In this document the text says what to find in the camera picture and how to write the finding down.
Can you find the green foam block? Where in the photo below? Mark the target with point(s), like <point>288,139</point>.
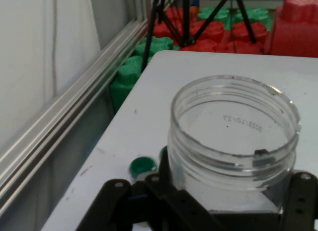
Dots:
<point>258,17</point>
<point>124,84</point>
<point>159,46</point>

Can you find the aluminium rail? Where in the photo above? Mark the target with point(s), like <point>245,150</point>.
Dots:
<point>62,121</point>

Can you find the clear plastic jar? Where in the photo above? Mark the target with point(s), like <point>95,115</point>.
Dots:
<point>223,171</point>

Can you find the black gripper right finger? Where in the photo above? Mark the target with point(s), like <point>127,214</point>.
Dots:
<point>301,203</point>

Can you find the green-capped dark spice bottle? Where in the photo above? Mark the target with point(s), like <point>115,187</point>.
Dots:
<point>142,166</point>

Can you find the black tripod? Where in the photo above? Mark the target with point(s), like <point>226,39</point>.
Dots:
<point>185,17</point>

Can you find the red foam floor blocks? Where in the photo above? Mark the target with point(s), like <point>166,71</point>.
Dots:
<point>211,34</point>

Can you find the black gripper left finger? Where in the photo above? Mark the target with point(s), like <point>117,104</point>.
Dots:
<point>174,206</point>

